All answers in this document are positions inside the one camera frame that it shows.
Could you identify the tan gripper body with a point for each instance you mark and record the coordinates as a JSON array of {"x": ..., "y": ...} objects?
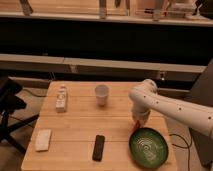
[{"x": 140, "y": 118}]

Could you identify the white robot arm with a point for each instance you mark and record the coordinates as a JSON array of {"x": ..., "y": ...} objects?
[{"x": 145, "y": 99}]

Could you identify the white sponge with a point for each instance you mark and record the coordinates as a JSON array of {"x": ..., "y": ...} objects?
[{"x": 42, "y": 140}]

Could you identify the green patterned plate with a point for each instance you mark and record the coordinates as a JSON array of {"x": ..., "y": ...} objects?
[{"x": 148, "y": 148}]

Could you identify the white paper cup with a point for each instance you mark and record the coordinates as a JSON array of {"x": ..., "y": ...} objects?
[{"x": 102, "y": 93}]

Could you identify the black remote control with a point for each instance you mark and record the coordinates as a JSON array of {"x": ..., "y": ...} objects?
[{"x": 98, "y": 148}]

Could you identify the dark cabinet on right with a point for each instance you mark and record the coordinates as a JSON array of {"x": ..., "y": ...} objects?
[{"x": 201, "y": 95}]

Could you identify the white bottle lying down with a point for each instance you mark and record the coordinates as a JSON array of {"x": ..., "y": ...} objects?
[{"x": 61, "y": 99}]

